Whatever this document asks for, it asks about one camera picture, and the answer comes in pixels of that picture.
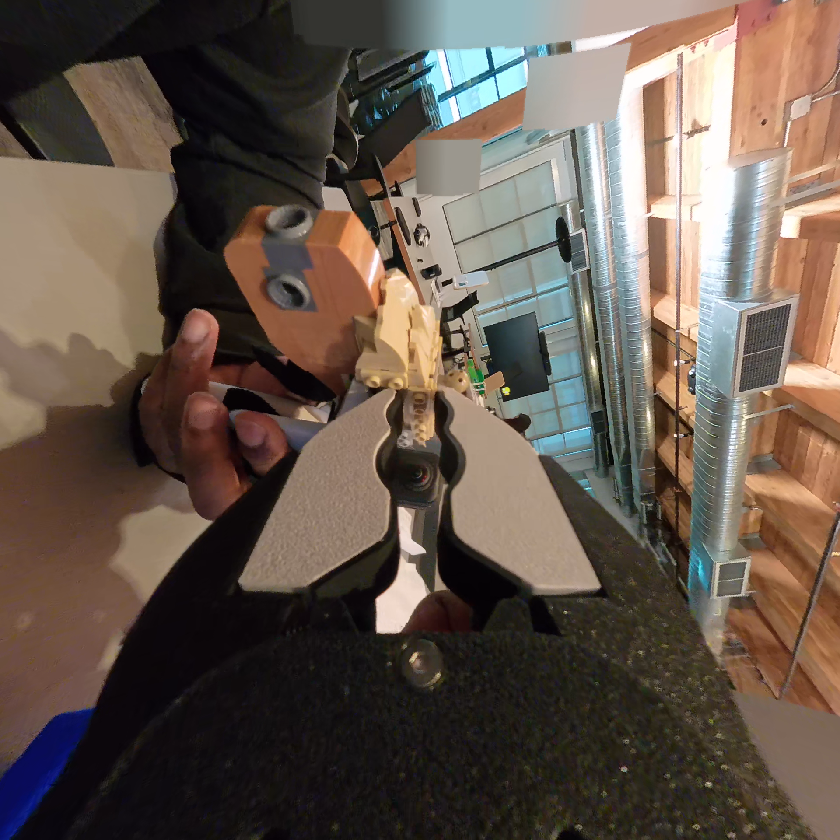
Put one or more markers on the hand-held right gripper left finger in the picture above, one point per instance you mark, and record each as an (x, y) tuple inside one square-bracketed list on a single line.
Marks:
[(322, 519)]

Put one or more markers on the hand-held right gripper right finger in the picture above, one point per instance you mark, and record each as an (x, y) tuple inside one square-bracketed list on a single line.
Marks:
[(519, 519)]

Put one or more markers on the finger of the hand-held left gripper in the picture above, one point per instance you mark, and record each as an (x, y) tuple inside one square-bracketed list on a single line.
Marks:
[(292, 433)]

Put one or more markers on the tan brick model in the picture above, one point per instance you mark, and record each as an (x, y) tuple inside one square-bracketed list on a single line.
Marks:
[(322, 282)]

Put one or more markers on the blue plastic bin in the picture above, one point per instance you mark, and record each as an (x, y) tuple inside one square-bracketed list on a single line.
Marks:
[(40, 775)]

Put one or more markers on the person's left forearm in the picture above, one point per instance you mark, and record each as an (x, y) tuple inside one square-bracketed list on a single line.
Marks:
[(250, 158)]

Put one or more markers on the grey desk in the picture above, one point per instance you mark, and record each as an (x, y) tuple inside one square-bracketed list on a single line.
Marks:
[(66, 328)]

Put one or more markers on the black monitor screen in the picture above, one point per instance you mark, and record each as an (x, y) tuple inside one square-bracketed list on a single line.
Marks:
[(515, 355)]

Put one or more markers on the grey ceiling vent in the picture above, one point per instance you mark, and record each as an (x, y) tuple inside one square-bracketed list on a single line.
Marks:
[(765, 344)]

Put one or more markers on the silver ceiling duct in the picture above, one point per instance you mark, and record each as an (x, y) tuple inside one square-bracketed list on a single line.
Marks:
[(624, 302)]

